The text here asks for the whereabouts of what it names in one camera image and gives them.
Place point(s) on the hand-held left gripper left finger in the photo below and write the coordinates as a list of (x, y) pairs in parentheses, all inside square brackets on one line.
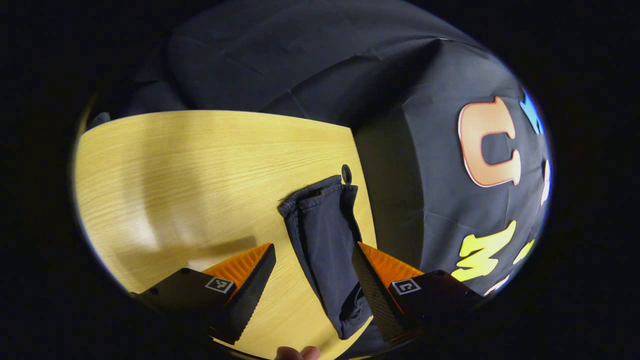
[(252, 295)]

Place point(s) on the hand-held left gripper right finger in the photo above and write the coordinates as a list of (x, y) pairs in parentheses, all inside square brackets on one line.
[(375, 295)]

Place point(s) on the dark grey jeans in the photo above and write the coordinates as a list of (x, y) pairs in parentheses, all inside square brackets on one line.
[(325, 240)]

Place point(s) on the round black table grommet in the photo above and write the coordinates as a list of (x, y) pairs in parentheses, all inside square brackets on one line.
[(346, 174)]

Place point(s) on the black backdrop cloth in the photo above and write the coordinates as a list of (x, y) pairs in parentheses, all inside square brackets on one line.
[(300, 60)]

